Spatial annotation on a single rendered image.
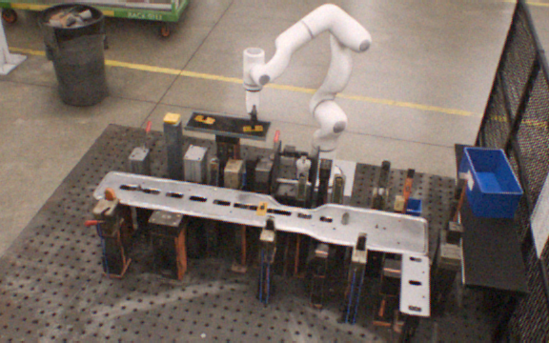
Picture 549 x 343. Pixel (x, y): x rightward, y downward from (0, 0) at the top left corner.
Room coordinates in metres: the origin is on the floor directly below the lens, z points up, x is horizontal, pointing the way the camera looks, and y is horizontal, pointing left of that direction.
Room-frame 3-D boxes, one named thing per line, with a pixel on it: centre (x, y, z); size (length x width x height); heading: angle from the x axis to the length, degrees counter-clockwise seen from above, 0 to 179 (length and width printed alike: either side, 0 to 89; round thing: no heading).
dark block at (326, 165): (2.01, -0.23, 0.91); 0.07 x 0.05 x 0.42; 170
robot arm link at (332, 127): (2.32, -0.26, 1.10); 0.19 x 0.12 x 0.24; 25
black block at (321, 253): (1.63, -0.21, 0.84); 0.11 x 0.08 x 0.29; 170
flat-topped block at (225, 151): (2.21, 0.20, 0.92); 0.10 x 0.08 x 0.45; 80
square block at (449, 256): (1.59, -0.68, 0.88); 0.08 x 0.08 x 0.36; 80
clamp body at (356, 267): (1.57, -0.34, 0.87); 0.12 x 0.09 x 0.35; 170
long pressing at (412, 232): (1.84, 0.05, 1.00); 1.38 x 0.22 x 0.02; 80
